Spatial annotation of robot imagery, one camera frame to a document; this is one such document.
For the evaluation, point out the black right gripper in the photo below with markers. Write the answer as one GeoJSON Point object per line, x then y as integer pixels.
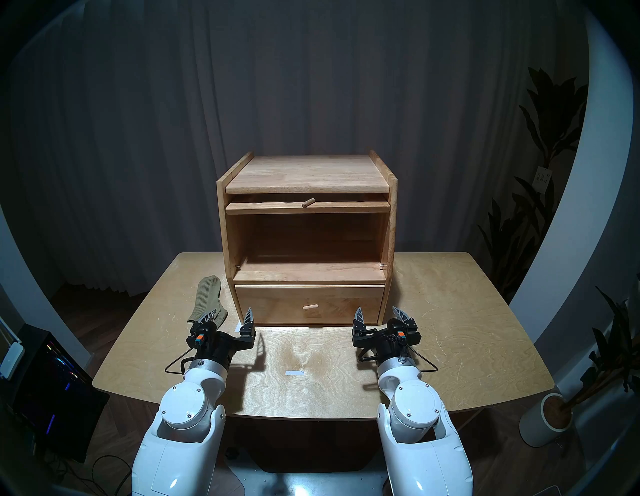
{"type": "Point", "coordinates": [387, 352]}

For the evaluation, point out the white paper plant tag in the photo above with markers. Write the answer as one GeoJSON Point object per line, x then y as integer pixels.
{"type": "Point", "coordinates": [542, 176]}

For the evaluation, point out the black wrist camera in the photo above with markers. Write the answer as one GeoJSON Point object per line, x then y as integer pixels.
{"type": "Point", "coordinates": [202, 340]}
{"type": "Point", "coordinates": [396, 335]}

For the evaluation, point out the grey pleated curtain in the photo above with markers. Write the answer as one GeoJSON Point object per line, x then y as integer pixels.
{"type": "Point", "coordinates": [150, 125]}

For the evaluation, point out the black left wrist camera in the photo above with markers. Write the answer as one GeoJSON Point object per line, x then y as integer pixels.
{"type": "Point", "coordinates": [202, 340]}

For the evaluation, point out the tall dark leafy plant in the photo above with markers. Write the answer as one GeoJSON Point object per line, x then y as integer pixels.
{"type": "Point", "coordinates": [547, 125]}

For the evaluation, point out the small plant in white pot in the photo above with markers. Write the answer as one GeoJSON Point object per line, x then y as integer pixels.
{"type": "Point", "coordinates": [612, 350]}

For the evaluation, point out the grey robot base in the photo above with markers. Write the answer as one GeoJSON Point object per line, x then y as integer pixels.
{"type": "Point", "coordinates": [310, 482]}

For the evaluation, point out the wooden cabinet frame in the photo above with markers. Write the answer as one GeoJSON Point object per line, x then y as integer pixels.
{"type": "Point", "coordinates": [307, 175]}

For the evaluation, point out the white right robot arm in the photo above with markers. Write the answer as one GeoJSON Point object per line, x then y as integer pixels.
{"type": "Point", "coordinates": [415, 410]}

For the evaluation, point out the white cylindrical plant pot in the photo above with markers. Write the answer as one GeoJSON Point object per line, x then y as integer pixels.
{"type": "Point", "coordinates": [537, 425]}

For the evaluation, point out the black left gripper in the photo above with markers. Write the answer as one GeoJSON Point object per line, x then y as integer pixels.
{"type": "Point", "coordinates": [220, 347]}

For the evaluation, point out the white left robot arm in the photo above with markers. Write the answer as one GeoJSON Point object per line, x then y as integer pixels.
{"type": "Point", "coordinates": [185, 405]}

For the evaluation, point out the wooden sliding door with peg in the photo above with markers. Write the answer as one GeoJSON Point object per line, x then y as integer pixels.
{"type": "Point", "coordinates": [270, 208]}

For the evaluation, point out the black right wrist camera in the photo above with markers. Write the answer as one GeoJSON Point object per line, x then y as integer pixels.
{"type": "Point", "coordinates": [396, 335]}

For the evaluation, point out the olive green ribbed sock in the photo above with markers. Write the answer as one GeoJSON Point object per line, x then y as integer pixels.
{"type": "Point", "coordinates": [206, 295]}

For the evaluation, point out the white box device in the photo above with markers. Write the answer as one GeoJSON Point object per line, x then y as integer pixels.
{"type": "Point", "coordinates": [11, 360]}

